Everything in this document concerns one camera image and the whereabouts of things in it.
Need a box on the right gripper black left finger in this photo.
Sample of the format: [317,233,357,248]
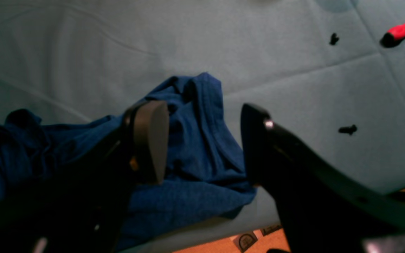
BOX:
[0,100,169,253]

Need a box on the small black screw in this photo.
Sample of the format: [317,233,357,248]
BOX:
[329,33,340,45]
[338,124,358,136]

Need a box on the dark blue t-shirt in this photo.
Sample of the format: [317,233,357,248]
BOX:
[0,73,257,252]

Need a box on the light blue table cloth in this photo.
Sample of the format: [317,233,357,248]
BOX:
[0,0,405,253]

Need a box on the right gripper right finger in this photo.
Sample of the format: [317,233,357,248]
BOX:
[241,103,405,253]

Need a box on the red black screwdriver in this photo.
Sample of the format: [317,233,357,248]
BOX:
[380,23,405,48]

